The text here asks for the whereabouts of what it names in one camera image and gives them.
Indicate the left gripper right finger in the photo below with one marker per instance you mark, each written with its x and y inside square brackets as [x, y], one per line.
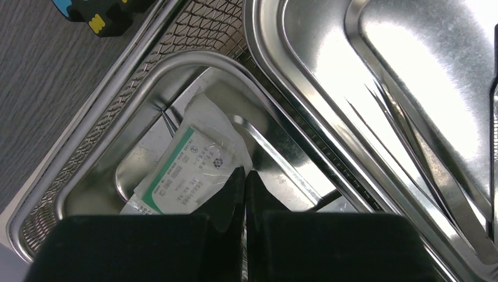
[284, 245]

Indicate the left steel tray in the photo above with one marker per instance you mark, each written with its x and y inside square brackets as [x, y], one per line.
[139, 136]

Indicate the right steel tray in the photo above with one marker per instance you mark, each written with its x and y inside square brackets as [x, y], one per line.
[436, 59]

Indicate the steel tweezers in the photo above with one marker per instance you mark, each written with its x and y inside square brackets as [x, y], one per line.
[437, 199]

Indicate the steel tray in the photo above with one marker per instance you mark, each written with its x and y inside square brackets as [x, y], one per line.
[139, 136]
[436, 59]

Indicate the wire mesh steel basket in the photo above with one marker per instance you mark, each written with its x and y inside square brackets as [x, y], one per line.
[178, 26]

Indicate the white sterile pouch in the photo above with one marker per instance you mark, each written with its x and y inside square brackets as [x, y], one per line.
[202, 155]

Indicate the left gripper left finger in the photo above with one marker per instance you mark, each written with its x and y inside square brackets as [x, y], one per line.
[205, 245]

